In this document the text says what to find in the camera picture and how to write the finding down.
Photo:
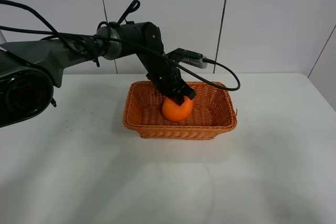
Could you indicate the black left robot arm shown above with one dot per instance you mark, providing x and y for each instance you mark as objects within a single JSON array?
[{"x": 30, "y": 70}]

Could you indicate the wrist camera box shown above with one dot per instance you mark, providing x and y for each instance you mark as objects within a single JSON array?
[{"x": 188, "y": 57}]

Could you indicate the orange wicker basket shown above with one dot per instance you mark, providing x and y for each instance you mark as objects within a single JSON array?
[{"x": 152, "y": 115}]

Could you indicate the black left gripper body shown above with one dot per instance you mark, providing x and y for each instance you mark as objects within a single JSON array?
[{"x": 165, "y": 77}]

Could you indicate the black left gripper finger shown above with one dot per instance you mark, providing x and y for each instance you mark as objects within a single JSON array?
[
  {"x": 187, "y": 91},
  {"x": 178, "y": 99}
]

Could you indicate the orange fruit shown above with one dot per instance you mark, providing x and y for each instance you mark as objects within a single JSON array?
[{"x": 174, "y": 113}]

